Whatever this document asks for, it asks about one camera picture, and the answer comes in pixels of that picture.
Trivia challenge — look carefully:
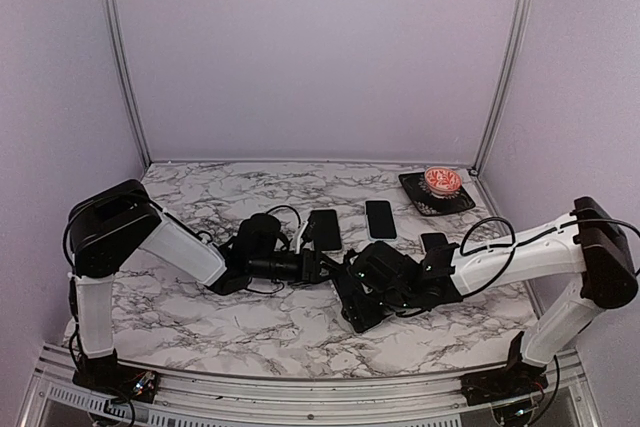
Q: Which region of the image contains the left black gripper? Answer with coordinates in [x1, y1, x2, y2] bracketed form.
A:
[249, 248, 346, 287]

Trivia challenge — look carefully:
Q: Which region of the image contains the black smartphone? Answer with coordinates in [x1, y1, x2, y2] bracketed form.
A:
[420, 232, 448, 254]
[308, 209, 342, 252]

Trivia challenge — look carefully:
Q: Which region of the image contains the pink smartphone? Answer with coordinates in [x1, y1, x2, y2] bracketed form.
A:
[365, 200, 397, 240]

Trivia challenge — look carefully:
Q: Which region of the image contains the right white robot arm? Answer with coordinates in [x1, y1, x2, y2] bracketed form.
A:
[333, 197, 639, 395]

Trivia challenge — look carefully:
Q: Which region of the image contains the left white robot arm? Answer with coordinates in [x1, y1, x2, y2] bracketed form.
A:
[62, 179, 340, 392]

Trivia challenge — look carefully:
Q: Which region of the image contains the black patterned tray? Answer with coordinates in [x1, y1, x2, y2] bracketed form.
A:
[398, 171, 476, 216]

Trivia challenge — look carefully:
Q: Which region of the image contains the red patterned bowl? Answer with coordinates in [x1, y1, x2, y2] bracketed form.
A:
[424, 167, 462, 196]

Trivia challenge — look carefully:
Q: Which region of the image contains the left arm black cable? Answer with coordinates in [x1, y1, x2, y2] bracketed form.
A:
[62, 196, 304, 298]

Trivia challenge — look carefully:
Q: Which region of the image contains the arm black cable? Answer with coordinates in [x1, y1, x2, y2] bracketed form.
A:
[394, 215, 640, 318]
[62, 196, 304, 298]

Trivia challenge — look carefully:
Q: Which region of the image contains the front aluminium rail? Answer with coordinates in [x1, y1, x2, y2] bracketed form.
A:
[19, 361, 601, 427]

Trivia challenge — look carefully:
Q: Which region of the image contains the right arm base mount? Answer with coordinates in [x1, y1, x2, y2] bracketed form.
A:
[460, 332, 549, 406]

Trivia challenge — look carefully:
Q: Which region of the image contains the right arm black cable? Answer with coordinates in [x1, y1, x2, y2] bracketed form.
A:
[394, 215, 640, 318]

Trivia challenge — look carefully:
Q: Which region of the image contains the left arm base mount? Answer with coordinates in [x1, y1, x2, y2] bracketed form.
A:
[72, 352, 159, 404]

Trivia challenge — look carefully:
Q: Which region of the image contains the right aluminium frame post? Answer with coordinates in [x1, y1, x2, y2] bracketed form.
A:
[473, 0, 532, 176]

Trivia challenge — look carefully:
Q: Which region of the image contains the aluminium frame post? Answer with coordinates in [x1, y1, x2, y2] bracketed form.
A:
[103, 0, 152, 170]
[473, 0, 532, 176]

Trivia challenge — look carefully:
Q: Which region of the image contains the left aluminium frame post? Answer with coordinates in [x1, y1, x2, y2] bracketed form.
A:
[103, 0, 152, 170]

